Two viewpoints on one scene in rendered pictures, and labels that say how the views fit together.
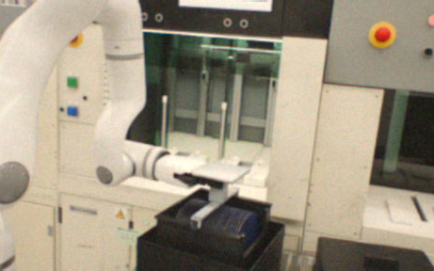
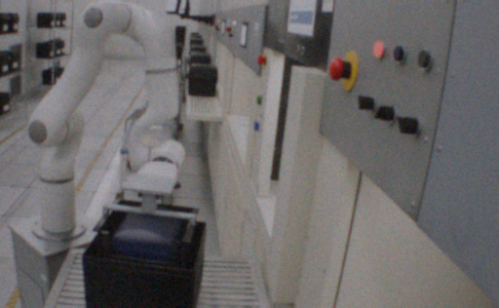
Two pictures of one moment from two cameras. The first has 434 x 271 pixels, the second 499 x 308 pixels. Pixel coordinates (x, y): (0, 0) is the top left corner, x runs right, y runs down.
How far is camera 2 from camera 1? 1.32 m
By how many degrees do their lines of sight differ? 64
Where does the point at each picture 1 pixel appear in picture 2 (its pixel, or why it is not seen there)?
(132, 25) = (149, 47)
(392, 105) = not seen: outside the picture
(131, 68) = (149, 81)
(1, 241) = (50, 167)
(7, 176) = (34, 127)
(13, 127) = (50, 103)
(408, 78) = (358, 146)
